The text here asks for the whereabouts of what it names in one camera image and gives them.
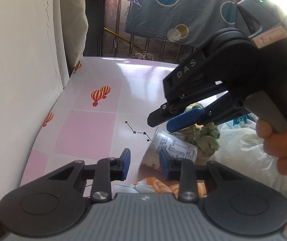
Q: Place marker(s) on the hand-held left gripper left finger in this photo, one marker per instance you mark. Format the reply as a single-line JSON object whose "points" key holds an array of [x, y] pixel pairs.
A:
{"points": [[125, 160]]}

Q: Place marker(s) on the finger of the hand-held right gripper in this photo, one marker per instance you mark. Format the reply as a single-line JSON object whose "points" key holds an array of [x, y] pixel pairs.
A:
{"points": [[158, 116], [183, 121]]}

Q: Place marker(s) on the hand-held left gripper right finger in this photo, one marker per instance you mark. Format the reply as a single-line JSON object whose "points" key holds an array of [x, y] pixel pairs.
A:
{"points": [[164, 163]]}

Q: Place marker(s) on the white blue wipes packet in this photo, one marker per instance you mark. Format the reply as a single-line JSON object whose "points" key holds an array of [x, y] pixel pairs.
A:
{"points": [[153, 153]]}

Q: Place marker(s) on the orange striped towel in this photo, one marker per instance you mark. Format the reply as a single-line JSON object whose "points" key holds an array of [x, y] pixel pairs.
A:
{"points": [[156, 184]]}

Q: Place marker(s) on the green scrunchie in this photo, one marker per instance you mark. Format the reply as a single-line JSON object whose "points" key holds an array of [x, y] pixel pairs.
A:
{"points": [[208, 143]]}

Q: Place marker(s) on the person's right hand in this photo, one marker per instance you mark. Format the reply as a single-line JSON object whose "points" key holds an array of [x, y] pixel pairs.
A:
{"points": [[286, 150]]}

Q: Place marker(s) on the grey sneaker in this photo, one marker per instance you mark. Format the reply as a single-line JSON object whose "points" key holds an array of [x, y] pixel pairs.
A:
{"points": [[149, 55], [136, 55]]}

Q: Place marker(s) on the white knotted plastic bag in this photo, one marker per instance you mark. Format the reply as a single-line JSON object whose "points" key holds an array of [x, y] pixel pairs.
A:
{"points": [[246, 155]]}

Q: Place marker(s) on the blue circle-print bedsheet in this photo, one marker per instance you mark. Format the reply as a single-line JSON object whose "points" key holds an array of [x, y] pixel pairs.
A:
{"points": [[196, 12]]}

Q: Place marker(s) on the yellow pole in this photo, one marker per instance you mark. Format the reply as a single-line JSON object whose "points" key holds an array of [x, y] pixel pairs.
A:
{"points": [[118, 36]]}

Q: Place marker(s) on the dark open box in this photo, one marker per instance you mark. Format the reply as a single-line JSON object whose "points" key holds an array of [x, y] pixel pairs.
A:
{"points": [[70, 17]]}

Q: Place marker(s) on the dark window frame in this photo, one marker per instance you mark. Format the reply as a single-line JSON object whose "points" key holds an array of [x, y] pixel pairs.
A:
{"points": [[95, 17]]}

